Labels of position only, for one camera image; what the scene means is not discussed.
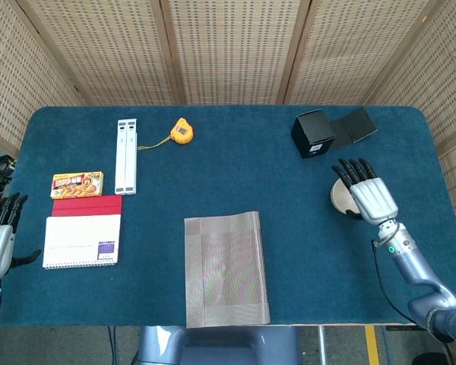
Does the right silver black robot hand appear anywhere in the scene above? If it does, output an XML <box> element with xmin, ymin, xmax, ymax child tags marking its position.
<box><xmin>331</xmin><ymin>157</ymin><xmax>399</xmax><ymax>226</ymax></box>

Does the cream round bowl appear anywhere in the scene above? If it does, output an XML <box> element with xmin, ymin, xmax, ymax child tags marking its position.
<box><xmin>329</xmin><ymin>178</ymin><xmax>366</xmax><ymax>216</ymax></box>

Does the grey-brown woven placemat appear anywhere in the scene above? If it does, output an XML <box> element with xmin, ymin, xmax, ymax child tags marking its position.
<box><xmin>183</xmin><ymin>211</ymin><xmax>271</xmax><ymax>329</ymax></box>

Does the black folded card flap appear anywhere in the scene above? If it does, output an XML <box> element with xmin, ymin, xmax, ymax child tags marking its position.
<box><xmin>328</xmin><ymin>106</ymin><xmax>379</xmax><ymax>150</ymax></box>

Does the black cube box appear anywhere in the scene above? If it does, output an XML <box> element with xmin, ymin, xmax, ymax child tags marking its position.
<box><xmin>290</xmin><ymin>109</ymin><xmax>337</xmax><ymax>160</ymax></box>

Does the red spiral notebook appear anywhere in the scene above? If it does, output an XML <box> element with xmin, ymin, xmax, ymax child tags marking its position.
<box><xmin>52</xmin><ymin>195</ymin><xmax>123</xmax><ymax>217</ymax></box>

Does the yellow curry roux box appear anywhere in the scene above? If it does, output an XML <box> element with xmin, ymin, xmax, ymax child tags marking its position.
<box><xmin>49</xmin><ymin>170</ymin><xmax>104</xmax><ymax>200</ymax></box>

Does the woven bamboo screen panel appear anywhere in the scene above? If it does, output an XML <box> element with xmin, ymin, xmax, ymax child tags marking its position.
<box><xmin>277</xmin><ymin>0</ymin><xmax>448</xmax><ymax>106</ymax></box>
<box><xmin>7</xmin><ymin>0</ymin><xmax>183</xmax><ymax>106</ymax></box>
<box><xmin>0</xmin><ymin>0</ymin><xmax>85</xmax><ymax>159</ymax></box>
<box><xmin>159</xmin><ymin>0</ymin><xmax>312</xmax><ymax>106</ymax></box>
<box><xmin>364</xmin><ymin>0</ymin><xmax>456</xmax><ymax>267</ymax></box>

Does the white folding laptop stand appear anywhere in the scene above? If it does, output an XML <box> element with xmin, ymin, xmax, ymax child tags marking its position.
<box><xmin>114</xmin><ymin>118</ymin><xmax>138</xmax><ymax>196</ymax></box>

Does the blue felt table cover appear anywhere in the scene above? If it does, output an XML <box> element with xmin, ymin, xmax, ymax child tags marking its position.
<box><xmin>0</xmin><ymin>105</ymin><xmax>456</xmax><ymax>328</ymax></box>

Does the yellow tape measure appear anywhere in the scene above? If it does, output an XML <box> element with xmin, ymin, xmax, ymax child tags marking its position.
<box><xmin>137</xmin><ymin>116</ymin><xmax>195</xmax><ymax>151</ymax></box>

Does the blue robot torso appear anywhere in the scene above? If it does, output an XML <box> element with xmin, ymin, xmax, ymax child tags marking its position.
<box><xmin>131</xmin><ymin>325</ymin><xmax>301</xmax><ymax>365</ymax></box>

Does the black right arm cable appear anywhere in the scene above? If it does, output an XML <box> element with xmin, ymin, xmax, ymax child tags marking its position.
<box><xmin>371</xmin><ymin>227</ymin><xmax>419</xmax><ymax>324</ymax></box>

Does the blue floor cable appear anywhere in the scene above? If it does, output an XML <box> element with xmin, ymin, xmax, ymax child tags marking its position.
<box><xmin>106</xmin><ymin>325</ymin><xmax>118</xmax><ymax>365</ymax></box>

